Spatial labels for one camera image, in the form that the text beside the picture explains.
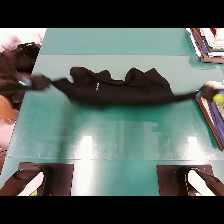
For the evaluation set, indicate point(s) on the black T-shirt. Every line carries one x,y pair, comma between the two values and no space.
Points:
133,88

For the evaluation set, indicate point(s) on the heap of dark clothes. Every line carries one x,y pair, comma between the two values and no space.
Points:
20,61

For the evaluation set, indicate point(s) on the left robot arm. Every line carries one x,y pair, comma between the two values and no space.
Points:
19,181

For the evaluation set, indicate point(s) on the orange-brown garment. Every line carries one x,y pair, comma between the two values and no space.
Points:
7,110

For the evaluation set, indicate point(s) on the stack of folded clothes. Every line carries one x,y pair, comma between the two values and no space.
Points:
215,120
210,41

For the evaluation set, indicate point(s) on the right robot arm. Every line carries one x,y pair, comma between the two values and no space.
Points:
213,184

